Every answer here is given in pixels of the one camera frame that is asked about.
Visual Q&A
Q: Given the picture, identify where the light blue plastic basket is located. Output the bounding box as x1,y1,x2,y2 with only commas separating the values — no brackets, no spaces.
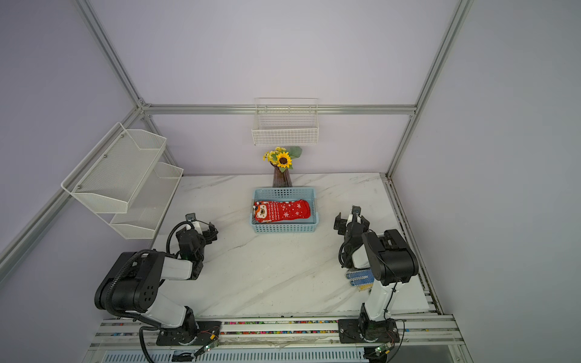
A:
250,188,319,234

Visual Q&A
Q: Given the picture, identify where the yellow artificial sunflower bouquet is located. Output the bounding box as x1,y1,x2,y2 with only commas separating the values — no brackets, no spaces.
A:
263,146,303,173

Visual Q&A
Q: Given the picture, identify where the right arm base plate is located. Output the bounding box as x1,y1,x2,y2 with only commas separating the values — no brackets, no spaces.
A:
337,319,400,343

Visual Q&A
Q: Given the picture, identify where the aluminium rail front frame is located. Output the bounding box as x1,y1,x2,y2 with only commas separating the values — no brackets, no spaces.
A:
89,314,466,351

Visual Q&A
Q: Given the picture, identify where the lower white mesh shelf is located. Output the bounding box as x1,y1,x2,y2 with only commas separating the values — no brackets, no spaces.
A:
108,161,183,240

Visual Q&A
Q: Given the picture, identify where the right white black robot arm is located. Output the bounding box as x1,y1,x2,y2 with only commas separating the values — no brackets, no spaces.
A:
334,207,419,343

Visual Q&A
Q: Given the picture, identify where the dark ribbed glass vase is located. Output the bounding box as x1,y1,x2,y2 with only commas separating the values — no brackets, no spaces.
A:
272,166,293,188

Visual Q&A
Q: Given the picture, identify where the upper white mesh shelf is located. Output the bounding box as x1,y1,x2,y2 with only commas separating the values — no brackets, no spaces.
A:
61,123,166,214

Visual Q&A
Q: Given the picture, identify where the white wire wall basket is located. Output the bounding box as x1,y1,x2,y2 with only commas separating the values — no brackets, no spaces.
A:
252,98,319,147

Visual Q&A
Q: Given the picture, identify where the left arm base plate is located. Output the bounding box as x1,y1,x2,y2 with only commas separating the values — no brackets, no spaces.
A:
156,321,222,346

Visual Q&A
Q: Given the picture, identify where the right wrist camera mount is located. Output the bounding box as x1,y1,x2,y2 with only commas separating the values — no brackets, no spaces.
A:
351,206,362,224

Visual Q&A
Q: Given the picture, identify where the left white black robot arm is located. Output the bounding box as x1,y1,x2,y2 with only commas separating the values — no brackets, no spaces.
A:
94,215,219,339

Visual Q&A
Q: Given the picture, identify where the red lettered sock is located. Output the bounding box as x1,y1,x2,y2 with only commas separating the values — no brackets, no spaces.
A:
253,200,312,223

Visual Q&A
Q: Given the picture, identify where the white mesh shelf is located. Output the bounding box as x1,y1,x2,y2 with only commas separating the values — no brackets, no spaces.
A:
61,123,166,214
108,161,183,240

